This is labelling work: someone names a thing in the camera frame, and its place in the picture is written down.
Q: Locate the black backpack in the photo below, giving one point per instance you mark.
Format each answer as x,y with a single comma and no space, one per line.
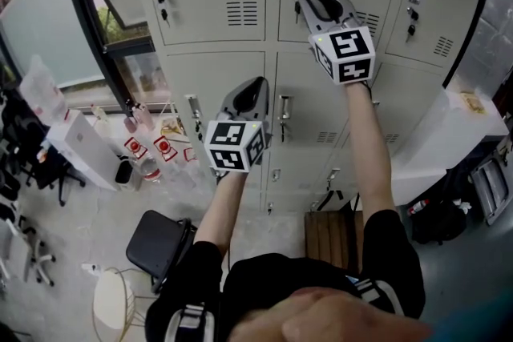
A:
439,224

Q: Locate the clear water jug red cap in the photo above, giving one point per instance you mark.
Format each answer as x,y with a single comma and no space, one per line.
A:
190,155
165,147
134,147

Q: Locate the white power strip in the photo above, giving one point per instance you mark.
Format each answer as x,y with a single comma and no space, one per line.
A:
91,269

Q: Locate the red and white bottle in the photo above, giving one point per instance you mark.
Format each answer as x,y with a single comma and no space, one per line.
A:
418,207

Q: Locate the black office chair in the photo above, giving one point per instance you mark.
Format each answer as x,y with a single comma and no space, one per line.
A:
40,172

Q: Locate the silver foil wall sheet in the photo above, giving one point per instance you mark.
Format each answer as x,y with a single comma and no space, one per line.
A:
497,32

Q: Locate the yellow printed packet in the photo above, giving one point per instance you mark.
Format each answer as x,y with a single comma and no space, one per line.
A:
473,102

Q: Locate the grey folded hand cart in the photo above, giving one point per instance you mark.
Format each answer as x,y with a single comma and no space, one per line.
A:
491,192

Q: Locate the clear bottle red label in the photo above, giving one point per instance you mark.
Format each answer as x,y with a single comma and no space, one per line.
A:
151,172

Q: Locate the person's right forearm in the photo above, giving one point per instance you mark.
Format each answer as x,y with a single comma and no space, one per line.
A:
368,152

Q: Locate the person's face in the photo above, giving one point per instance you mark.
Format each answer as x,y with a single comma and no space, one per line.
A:
320,320

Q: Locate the grey office chair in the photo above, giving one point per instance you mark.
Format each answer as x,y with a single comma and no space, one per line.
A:
38,256

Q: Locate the person's left forearm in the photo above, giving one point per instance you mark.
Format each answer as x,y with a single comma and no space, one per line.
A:
218,212

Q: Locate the black folding chair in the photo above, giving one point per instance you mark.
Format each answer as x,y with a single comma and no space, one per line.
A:
154,244

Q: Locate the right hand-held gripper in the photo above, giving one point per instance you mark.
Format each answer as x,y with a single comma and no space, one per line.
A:
346,54

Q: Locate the clear dispenser water bottle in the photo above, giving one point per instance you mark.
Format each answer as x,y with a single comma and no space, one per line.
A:
40,88

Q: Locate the beige metal locker cabinet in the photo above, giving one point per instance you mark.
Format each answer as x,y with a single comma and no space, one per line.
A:
216,92

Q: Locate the black-headed key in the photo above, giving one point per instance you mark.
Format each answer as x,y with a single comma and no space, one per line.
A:
297,10

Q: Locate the white box cabinet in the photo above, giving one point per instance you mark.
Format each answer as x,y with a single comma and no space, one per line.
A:
433,140

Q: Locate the teal headset edge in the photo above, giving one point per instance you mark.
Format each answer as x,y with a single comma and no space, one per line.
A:
481,326

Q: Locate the pink pump bottle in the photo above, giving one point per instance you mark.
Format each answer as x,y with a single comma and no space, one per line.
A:
130,122
145,117

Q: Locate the black window frame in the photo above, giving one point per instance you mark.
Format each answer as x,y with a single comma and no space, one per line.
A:
128,47

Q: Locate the wooden slat bench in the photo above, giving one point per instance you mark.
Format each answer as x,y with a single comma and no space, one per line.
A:
328,236

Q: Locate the crumpled white tissue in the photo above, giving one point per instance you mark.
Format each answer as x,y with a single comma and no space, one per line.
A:
465,206

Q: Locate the white water dispenser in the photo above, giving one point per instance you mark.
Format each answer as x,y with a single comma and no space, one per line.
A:
88,148

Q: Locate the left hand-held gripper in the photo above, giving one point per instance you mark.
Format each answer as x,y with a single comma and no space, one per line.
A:
230,146

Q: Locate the person's black striped shirt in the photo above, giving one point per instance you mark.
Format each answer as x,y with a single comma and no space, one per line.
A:
280,276

